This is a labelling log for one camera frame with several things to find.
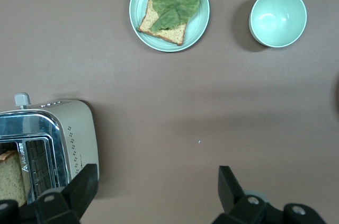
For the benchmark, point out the brown bread slice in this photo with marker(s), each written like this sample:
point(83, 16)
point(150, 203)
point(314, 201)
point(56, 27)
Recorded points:
point(169, 36)

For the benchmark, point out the toast slice in toaster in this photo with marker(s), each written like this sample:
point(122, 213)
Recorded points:
point(12, 179)

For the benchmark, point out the beige chrome toaster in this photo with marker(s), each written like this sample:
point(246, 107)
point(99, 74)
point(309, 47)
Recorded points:
point(76, 134)

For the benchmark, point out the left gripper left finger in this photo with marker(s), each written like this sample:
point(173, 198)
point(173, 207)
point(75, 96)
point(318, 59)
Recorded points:
point(76, 195)

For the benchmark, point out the green plate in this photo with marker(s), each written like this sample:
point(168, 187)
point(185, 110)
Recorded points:
point(201, 22)

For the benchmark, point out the green bowl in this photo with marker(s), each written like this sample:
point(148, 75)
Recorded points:
point(278, 17)

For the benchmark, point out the green lettuce leaf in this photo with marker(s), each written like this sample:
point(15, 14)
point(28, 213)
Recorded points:
point(177, 1)

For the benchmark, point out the brown table cloth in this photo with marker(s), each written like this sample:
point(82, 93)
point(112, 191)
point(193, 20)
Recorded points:
point(185, 102)

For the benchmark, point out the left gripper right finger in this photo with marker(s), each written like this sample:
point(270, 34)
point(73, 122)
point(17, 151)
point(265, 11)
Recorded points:
point(233, 197)

